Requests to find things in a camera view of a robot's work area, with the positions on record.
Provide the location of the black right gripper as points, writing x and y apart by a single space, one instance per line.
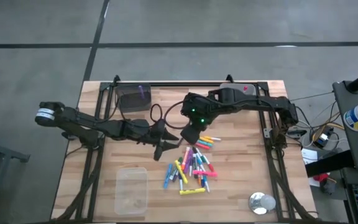
194 133

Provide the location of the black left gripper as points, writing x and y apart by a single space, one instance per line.
149 132

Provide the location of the slim yellow marker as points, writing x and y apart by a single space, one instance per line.
207 140

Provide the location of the yellow highlighter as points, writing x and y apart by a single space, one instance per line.
192 191
181 171

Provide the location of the pink highlighter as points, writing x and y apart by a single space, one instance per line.
205 173

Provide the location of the purple highlighter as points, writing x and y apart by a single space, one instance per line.
141 92

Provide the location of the bright red dry-erase marker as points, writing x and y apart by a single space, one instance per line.
245 88

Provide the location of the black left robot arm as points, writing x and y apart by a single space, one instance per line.
89 121

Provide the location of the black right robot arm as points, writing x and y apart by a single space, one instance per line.
253 99

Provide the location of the slim teal marker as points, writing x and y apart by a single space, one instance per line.
205 143

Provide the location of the slim red marker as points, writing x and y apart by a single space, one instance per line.
202 146

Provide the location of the orange-pink marker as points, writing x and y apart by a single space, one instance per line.
186 157

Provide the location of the purple marker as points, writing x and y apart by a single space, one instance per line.
189 161

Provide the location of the thin white teal-capped marker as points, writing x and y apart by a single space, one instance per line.
200 161

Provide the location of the dark green-capped marker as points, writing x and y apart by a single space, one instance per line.
195 168

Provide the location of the white green-capped marker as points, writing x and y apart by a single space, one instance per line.
173 175

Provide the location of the light blue highlighter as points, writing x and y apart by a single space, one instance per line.
167 175

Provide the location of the thin white red-capped marker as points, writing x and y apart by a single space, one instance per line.
210 167

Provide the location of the white purple-capped marker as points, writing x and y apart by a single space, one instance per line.
176 178

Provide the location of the thin orange marker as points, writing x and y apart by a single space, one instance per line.
199 180

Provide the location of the white blue-capped marker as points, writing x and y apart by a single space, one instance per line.
181 186

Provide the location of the thin dark blue marker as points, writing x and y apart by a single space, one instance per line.
203 182

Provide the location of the thin white light-blue marker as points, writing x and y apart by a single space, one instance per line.
207 186

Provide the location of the dark grey plastic bin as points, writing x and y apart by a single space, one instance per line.
129 102

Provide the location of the clear plastic container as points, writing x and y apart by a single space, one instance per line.
131 193

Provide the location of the light grey plastic bin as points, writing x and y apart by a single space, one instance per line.
252 88

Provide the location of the shiny metal cup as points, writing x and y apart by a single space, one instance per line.
258 202

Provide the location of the white paper sheet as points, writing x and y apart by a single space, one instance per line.
309 157

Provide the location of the small power adapter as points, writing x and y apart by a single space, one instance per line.
322 140

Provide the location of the small red object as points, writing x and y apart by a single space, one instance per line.
321 177

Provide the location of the black flat bar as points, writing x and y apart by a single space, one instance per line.
328 164

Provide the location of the dark grey equipment cart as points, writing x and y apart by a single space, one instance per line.
353 143

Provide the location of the black frame bracket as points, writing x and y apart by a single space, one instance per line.
229 79
117 79

